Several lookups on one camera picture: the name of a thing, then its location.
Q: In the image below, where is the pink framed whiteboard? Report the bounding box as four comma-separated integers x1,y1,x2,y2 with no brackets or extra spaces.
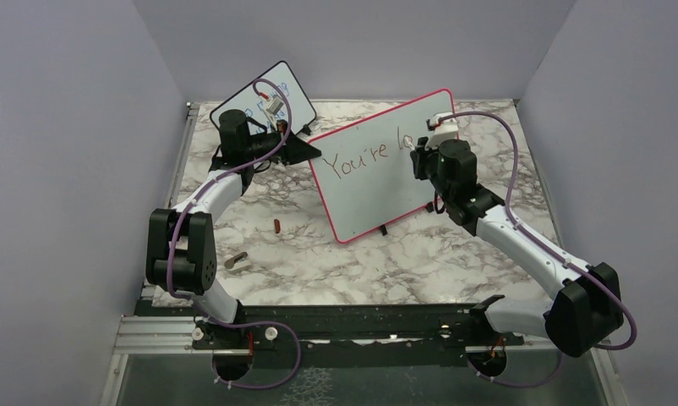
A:
309,89,455,244

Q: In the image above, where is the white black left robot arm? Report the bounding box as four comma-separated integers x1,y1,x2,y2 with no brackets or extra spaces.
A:
145,109,321,348

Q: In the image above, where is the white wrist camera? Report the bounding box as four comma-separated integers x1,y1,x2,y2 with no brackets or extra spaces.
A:
426,112,459,149
260,93,285,130

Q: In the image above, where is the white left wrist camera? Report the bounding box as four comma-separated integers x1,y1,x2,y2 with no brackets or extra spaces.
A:
260,93,285,130

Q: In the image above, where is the white whiteboard marker pen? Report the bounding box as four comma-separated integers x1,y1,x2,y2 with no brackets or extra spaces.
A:
404,135,416,151

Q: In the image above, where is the grey whiteboard eraser block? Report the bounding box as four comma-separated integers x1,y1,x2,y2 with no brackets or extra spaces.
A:
224,251,252,273

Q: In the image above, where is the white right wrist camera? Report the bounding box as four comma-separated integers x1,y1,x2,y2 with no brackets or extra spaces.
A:
426,112,459,149

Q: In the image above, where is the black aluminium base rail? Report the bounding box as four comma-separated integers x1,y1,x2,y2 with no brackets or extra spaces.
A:
113,304,555,370

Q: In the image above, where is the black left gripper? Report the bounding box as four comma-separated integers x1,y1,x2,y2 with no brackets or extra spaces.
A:
244,119,322,167

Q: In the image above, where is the black framed written whiteboard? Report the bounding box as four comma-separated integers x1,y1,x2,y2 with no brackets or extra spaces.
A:
210,60,317,134

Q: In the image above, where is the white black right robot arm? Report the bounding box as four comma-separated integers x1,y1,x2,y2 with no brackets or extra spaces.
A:
410,137,625,358

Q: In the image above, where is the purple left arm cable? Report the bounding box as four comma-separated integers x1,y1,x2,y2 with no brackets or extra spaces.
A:
165,78,305,392

